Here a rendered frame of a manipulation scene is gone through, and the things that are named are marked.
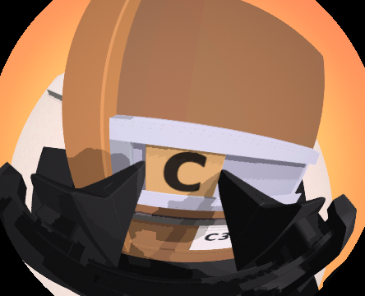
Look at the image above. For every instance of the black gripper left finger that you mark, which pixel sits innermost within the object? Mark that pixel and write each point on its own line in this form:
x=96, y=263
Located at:
x=103, y=209

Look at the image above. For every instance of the white paper ticket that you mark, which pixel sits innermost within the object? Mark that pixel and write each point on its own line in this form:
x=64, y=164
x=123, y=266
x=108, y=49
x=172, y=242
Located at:
x=211, y=237

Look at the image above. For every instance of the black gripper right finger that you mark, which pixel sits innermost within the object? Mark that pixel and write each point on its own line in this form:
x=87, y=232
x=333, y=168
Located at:
x=255, y=221

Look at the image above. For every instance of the tan tile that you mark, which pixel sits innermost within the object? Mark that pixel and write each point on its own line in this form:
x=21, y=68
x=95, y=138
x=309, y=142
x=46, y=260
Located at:
x=182, y=171

